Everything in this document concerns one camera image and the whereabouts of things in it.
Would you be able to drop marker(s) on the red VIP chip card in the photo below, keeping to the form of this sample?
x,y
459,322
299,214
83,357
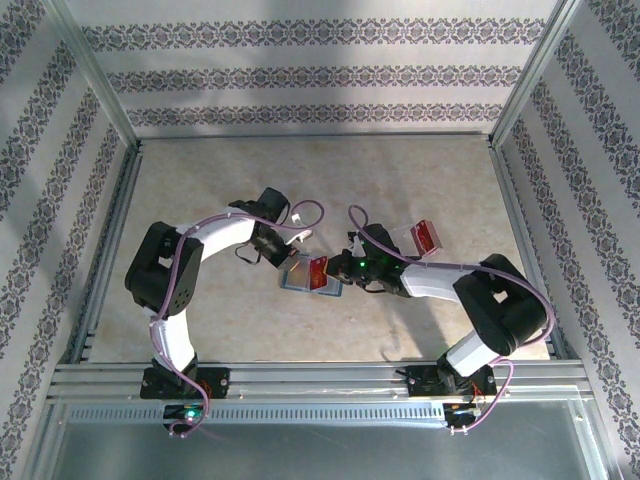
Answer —
x,y
318,274

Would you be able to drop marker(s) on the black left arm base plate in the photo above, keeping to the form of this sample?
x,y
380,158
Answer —
x,y
220,382

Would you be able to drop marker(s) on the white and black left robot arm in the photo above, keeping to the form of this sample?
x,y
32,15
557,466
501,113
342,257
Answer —
x,y
225,237

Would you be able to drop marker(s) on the aluminium frame post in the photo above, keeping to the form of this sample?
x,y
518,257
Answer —
x,y
97,65
534,65

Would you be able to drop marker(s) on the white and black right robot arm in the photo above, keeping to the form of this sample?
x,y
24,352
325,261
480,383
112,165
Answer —
x,y
430,282

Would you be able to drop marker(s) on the clear acrylic card stand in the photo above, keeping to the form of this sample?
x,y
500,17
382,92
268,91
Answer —
x,y
402,235

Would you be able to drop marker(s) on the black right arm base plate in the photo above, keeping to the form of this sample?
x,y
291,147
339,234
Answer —
x,y
420,382

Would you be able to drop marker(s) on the aluminium cross rail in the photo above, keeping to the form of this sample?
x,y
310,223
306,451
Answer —
x,y
320,136

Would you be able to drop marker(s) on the grey metal panel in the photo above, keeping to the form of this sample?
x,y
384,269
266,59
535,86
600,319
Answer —
x,y
320,455

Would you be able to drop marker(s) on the aluminium mounting rail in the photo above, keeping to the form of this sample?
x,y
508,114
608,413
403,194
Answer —
x,y
320,380

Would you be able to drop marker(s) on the teal card holder wallet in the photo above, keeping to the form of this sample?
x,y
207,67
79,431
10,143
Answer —
x,y
332,290

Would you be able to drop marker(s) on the aluminium side rail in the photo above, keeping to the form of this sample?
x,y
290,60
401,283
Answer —
x,y
112,250
525,250

